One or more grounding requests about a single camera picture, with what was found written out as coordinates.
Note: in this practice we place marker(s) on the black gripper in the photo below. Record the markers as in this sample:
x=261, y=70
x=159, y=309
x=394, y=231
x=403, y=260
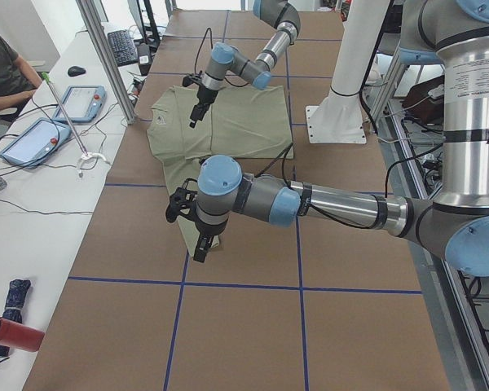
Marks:
x=203, y=98
x=209, y=230

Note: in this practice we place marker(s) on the olive green long-sleeve shirt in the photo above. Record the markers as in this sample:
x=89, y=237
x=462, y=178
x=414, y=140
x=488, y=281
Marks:
x=242, y=123

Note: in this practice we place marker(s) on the black keyboard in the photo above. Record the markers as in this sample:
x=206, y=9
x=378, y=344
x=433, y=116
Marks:
x=123, y=47

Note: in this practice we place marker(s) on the far blue teach pendant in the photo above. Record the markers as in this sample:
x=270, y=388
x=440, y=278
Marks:
x=83, y=103

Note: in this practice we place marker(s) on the blue teach pendant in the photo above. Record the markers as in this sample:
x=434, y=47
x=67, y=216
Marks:
x=83, y=103
x=33, y=146

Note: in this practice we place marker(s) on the black computer mouse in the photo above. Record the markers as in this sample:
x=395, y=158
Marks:
x=75, y=71

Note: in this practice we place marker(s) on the long pink grabber stick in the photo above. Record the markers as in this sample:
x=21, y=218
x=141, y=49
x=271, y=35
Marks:
x=85, y=154

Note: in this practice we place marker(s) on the near blue teach pendant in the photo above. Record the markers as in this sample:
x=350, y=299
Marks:
x=33, y=146

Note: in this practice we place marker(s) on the dark blue folded umbrella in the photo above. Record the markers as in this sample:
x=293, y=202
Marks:
x=16, y=296

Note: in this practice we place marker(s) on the seated person in grey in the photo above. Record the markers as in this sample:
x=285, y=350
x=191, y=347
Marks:
x=18, y=80

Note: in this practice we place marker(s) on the red cylindrical bottle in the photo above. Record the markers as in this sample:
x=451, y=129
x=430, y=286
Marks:
x=18, y=336

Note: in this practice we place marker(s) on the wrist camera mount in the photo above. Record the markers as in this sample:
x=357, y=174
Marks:
x=192, y=78
x=182, y=203

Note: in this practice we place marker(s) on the aluminium frame post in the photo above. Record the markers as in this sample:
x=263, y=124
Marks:
x=99, y=40

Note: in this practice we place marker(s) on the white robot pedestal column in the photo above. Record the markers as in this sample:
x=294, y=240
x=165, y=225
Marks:
x=338, y=118

